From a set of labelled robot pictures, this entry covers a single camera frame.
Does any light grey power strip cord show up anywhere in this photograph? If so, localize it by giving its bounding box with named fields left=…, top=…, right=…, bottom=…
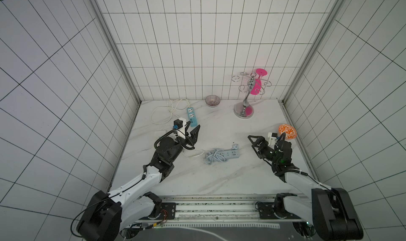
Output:
left=202, top=147, right=227, bottom=166

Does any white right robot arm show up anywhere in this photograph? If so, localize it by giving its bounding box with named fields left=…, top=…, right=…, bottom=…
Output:
left=248, top=133, right=364, bottom=241

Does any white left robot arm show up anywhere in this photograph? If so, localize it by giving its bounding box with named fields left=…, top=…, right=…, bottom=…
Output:
left=71, top=118, right=200, bottom=241

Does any teal power strip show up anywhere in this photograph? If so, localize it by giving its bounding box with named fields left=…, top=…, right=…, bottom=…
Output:
left=187, top=107, right=198, bottom=128

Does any white multicolour power strip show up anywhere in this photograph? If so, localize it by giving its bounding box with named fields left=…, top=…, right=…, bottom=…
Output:
left=154, top=130, right=167, bottom=139

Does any orange patterned ceramic bowl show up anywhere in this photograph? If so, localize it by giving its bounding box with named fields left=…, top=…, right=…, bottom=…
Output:
left=278, top=124, right=298, bottom=140

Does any chrome glass holder stand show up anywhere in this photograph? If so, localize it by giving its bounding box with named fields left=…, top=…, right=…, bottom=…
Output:
left=232, top=71, right=272, bottom=119

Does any striped small bowl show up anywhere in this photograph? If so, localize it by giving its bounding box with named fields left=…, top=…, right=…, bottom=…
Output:
left=205, top=95, right=221, bottom=108

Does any pink plastic wine glass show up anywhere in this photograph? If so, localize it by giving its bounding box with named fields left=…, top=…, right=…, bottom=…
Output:
left=251, top=68, right=267, bottom=95

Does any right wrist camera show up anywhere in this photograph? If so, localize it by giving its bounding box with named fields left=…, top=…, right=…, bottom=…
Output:
left=267, top=132, right=279, bottom=148

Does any aluminium mounting rail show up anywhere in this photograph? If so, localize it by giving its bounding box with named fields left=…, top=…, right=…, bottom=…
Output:
left=136, top=195, right=345, bottom=224

